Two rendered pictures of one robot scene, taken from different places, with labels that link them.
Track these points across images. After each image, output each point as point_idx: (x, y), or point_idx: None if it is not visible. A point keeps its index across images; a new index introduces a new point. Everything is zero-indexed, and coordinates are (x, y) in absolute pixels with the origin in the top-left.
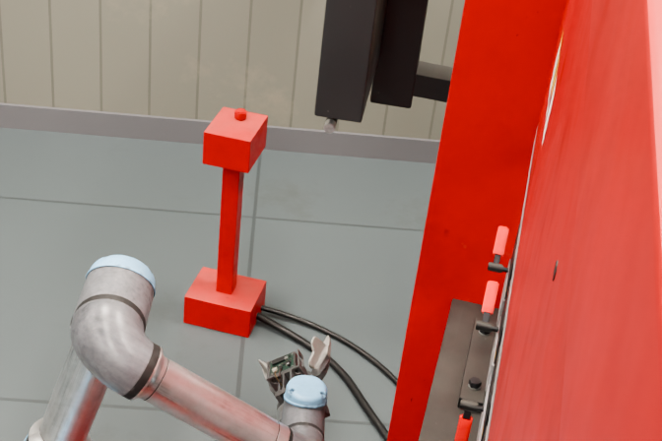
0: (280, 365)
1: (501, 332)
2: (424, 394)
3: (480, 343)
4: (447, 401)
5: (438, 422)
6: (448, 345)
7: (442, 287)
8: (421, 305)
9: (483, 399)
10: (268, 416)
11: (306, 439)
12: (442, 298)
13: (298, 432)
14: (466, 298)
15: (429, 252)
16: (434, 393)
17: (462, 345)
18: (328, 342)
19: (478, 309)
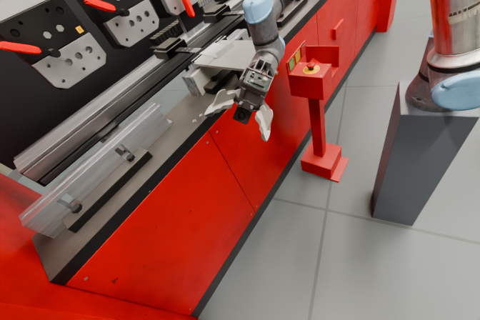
0: (259, 76)
1: None
2: (136, 307)
3: (93, 198)
4: (153, 161)
5: (171, 146)
6: (108, 214)
7: (43, 288)
8: (73, 306)
9: (137, 149)
10: None
11: None
12: (55, 289)
13: None
14: (43, 273)
15: (4, 295)
16: (155, 168)
17: (101, 213)
18: (208, 108)
19: (51, 257)
